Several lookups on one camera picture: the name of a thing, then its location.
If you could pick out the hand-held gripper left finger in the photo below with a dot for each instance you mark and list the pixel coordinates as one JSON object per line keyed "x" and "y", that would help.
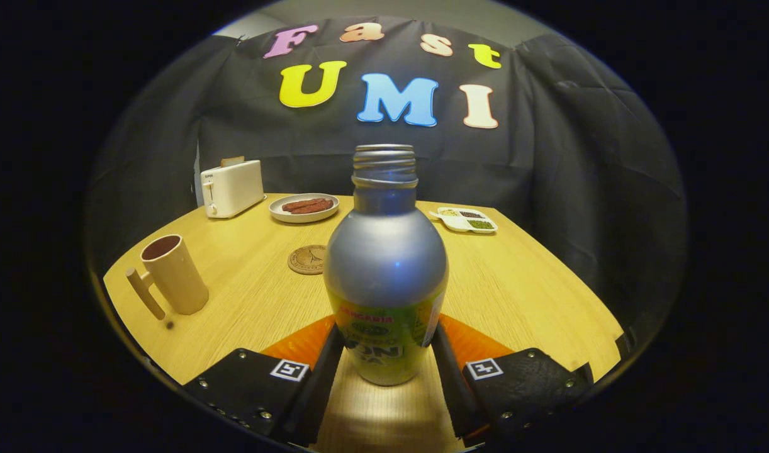
{"x": 325, "y": 377}

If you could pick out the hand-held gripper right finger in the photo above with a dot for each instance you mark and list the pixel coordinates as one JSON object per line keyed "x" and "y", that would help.
{"x": 449, "y": 384}

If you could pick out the round wooden coaster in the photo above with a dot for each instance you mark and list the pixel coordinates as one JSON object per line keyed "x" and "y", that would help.
{"x": 304, "y": 260}

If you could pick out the silver bottle with green label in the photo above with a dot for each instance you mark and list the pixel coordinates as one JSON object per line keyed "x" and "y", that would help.
{"x": 384, "y": 264}

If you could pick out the wooden table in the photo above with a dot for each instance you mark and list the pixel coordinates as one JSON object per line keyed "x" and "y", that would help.
{"x": 523, "y": 283}

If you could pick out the white divided dish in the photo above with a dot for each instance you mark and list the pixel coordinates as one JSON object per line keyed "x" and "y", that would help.
{"x": 465, "y": 221}

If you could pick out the brown sausage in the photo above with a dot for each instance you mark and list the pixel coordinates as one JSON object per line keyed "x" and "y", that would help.
{"x": 299, "y": 204}
{"x": 315, "y": 208}

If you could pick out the grey round plate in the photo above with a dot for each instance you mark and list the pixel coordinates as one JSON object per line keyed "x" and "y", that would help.
{"x": 280, "y": 212}

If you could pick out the white toaster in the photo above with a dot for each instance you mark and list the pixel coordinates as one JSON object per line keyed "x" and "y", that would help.
{"x": 233, "y": 189}

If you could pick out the toast slice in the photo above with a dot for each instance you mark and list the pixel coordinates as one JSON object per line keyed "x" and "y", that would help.
{"x": 232, "y": 162}

